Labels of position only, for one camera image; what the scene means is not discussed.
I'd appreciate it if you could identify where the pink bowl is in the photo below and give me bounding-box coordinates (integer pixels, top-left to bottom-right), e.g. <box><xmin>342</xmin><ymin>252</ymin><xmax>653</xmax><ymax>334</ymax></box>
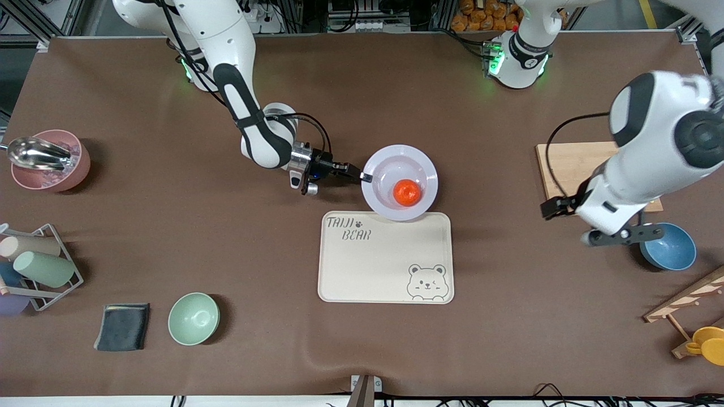
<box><xmin>11</xmin><ymin>129</ymin><xmax>91</xmax><ymax>193</ymax></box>

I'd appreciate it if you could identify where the mint green cup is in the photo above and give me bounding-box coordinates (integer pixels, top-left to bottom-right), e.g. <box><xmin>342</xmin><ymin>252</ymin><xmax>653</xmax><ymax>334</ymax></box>
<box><xmin>13</xmin><ymin>251</ymin><xmax>76</xmax><ymax>288</ymax></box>

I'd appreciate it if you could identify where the dark grey folded cloth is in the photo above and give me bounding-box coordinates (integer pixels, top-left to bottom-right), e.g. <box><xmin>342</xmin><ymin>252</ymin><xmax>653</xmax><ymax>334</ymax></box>
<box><xmin>93</xmin><ymin>303</ymin><xmax>151</xmax><ymax>352</ymax></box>

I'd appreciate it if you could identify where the cream bear print tray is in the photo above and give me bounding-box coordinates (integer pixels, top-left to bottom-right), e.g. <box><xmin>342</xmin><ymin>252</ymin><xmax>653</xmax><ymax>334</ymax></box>
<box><xmin>317</xmin><ymin>211</ymin><xmax>455</xmax><ymax>305</ymax></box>

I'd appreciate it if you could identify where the metal scoop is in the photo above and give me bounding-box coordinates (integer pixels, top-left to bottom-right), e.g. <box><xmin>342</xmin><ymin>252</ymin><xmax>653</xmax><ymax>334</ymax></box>
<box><xmin>7</xmin><ymin>136</ymin><xmax>72</xmax><ymax>171</ymax></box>

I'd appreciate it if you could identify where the wooden cutting board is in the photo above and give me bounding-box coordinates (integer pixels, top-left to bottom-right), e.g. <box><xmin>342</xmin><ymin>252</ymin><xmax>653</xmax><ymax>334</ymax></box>
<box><xmin>536</xmin><ymin>142</ymin><xmax>663</xmax><ymax>214</ymax></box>

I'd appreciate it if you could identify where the mint green bowl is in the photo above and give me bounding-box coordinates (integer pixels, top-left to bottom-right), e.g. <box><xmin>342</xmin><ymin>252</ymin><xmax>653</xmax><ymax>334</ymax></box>
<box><xmin>167</xmin><ymin>292</ymin><xmax>221</xmax><ymax>347</ymax></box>

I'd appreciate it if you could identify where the orange mandarin fruit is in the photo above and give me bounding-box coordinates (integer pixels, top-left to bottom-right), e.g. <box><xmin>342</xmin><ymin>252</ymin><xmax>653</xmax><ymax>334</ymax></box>
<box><xmin>393</xmin><ymin>179</ymin><xmax>423</xmax><ymax>207</ymax></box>

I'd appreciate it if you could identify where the white power strip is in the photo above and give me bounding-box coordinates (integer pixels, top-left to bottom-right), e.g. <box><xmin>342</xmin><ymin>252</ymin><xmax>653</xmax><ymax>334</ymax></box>
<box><xmin>243</xmin><ymin>0</ymin><xmax>283</xmax><ymax>34</ymax></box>

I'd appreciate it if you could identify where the wooden mug rack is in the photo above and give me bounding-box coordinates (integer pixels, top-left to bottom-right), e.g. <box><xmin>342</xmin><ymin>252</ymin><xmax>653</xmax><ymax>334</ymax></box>
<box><xmin>643</xmin><ymin>266</ymin><xmax>724</xmax><ymax>360</ymax></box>

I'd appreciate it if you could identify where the blue bowl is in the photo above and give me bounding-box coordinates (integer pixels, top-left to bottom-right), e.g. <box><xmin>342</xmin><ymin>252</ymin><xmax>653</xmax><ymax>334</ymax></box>
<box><xmin>640</xmin><ymin>222</ymin><xmax>697</xmax><ymax>271</ymax></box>

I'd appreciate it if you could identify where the beige cup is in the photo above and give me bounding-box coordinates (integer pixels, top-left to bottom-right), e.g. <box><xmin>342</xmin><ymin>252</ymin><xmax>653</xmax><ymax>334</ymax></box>
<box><xmin>0</xmin><ymin>235</ymin><xmax>61</xmax><ymax>261</ymax></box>

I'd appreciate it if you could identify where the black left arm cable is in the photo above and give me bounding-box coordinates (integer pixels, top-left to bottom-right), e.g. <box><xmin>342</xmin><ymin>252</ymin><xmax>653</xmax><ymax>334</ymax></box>
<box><xmin>545</xmin><ymin>112</ymin><xmax>613</xmax><ymax>200</ymax></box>

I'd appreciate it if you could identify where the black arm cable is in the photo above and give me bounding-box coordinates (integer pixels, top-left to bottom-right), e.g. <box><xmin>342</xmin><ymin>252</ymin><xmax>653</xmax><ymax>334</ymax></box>
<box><xmin>545</xmin><ymin>112</ymin><xmax>613</xmax><ymax>200</ymax></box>
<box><xmin>158</xmin><ymin>0</ymin><xmax>333</xmax><ymax>160</ymax></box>

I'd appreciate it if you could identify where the aluminium frame profile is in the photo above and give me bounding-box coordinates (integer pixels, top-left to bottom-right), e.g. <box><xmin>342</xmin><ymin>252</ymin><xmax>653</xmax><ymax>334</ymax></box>
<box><xmin>676</xmin><ymin>11</ymin><xmax>716</xmax><ymax>45</ymax></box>
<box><xmin>0</xmin><ymin>0</ymin><xmax>85</xmax><ymax>53</ymax></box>

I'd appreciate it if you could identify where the purple cup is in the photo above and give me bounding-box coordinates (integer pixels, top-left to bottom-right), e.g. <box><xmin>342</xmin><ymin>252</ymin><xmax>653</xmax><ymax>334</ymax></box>
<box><xmin>0</xmin><ymin>291</ymin><xmax>30</xmax><ymax>316</ymax></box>

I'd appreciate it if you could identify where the table edge mounting bracket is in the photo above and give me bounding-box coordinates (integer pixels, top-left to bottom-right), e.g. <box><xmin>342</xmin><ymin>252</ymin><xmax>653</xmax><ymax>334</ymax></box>
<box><xmin>348</xmin><ymin>374</ymin><xmax>383</xmax><ymax>407</ymax></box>

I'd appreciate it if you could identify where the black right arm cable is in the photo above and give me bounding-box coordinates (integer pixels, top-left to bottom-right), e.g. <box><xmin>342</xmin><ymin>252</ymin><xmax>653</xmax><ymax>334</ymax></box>
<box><xmin>158</xmin><ymin>0</ymin><xmax>333</xmax><ymax>160</ymax></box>

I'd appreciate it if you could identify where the orange bread rolls bag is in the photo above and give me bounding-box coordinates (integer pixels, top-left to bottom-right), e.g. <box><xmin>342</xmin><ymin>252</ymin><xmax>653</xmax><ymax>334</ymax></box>
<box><xmin>451</xmin><ymin>0</ymin><xmax>524</xmax><ymax>33</ymax></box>

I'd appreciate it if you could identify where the lavender round plate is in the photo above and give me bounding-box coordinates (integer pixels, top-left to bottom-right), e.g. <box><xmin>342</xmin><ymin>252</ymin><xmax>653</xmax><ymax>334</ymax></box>
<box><xmin>361</xmin><ymin>145</ymin><xmax>439</xmax><ymax>222</ymax></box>

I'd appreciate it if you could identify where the yellow mug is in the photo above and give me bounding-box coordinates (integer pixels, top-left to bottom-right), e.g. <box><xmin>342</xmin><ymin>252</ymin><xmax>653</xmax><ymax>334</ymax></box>
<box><xmin>686</xmin><ymin>326</ymin><xmax>724</xmax><ymax>366</ymax></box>

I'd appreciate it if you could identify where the blue cup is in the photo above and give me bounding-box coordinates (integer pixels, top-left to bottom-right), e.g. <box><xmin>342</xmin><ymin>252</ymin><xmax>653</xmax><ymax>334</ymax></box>
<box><xmin>0</xmin><ymin>261</ymin><xmax>23</xmax><ymax>288</ymax></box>

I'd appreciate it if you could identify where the grey wire cup rack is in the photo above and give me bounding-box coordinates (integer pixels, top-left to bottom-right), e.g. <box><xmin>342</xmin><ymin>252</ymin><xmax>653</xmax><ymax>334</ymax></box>
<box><xmin>0</xmin><ymin>223</ymin><xmax>84</xmax><ymax>312</ymax></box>

